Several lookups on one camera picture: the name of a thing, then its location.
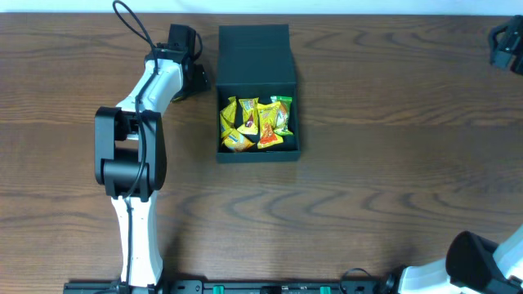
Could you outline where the yellow chocolate snack packet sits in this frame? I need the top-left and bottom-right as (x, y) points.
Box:
(238, 97), (259, 136)

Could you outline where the dark green box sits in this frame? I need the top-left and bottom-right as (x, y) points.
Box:
(216, 24), (301, 163)

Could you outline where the orange Lemond snack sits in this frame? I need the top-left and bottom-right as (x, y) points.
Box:
(222, 129), (254, 152)
(171, 96), (186, 103)

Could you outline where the yellow peanut butter snack packet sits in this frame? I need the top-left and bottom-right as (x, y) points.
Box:
(257, 102), (284, 149)

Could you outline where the green Apollo snack packet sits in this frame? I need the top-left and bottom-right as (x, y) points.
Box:
(270, 96), (293, 136)

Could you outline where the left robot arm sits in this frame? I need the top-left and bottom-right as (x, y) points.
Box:
(95, 47), (209, 293)

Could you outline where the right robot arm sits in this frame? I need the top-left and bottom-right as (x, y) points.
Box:
(376, 15), (522, 294)

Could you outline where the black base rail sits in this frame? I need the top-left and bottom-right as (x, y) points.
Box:
(62, 278), (396, 294)

